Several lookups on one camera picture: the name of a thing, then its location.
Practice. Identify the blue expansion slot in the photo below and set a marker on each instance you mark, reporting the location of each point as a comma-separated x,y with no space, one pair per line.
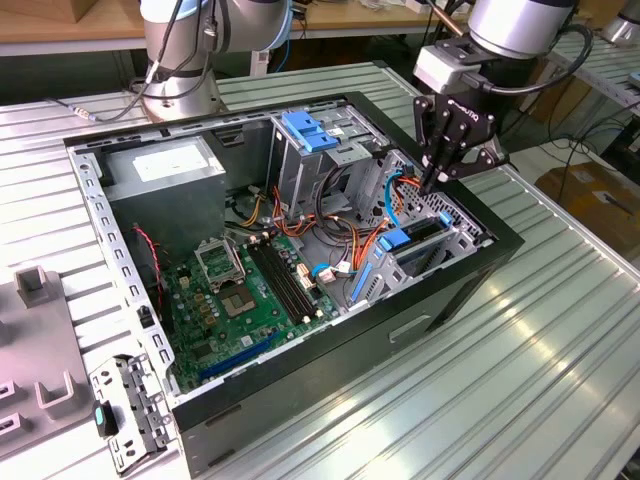
235,360

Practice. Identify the grey optical drive cage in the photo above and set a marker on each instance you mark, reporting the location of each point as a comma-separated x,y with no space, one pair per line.
295,175

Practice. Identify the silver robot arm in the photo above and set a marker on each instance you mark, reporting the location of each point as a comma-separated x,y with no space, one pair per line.
515,25

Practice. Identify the green motherboard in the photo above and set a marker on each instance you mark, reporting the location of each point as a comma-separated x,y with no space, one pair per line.
260,327

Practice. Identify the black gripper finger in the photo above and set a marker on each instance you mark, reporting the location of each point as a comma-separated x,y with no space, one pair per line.
425,130
480,160

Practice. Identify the large cardboard box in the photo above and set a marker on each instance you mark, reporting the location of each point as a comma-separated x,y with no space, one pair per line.
590,200

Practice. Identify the thin locking lever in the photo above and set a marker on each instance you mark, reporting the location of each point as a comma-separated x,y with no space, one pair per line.
233,250

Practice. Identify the CPU socket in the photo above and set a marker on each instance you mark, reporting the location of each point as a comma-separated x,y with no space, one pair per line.
237,301

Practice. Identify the metal expansion card bracket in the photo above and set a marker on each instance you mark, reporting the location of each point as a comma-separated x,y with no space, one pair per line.
145,400

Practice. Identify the black RAM slot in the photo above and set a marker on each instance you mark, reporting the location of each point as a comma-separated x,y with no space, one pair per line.
282,280
273,280
291,280
300,280

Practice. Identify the grey parts rack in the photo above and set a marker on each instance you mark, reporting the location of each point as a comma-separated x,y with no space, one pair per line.
40,340

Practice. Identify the brown box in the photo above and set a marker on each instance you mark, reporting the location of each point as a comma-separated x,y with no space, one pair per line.
80,10

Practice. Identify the grey disk bay cage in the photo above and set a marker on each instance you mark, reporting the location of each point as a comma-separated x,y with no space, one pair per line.
467,237

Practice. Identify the teal and black clip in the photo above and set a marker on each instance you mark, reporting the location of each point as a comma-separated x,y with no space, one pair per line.
104,419

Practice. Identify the grey power supply unit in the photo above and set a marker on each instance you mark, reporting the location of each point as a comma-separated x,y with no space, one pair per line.
165,210

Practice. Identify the blue plastic drive latch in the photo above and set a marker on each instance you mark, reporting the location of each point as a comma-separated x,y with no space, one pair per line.
310,135

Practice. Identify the hard disk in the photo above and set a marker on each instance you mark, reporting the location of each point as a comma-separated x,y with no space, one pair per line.
392,240

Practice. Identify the black PC case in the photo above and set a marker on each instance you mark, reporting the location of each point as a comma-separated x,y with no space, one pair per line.
300,380

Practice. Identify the small white box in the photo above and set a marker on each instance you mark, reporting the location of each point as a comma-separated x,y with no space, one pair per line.
416,5

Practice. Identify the wooden desk white legs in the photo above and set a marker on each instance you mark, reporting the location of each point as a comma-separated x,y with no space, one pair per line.
350,17

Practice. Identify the metal slat side table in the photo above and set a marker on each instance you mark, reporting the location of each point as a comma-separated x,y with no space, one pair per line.
612,75

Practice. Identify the small black case clip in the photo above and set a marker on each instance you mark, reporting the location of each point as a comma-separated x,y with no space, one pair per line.
145,317

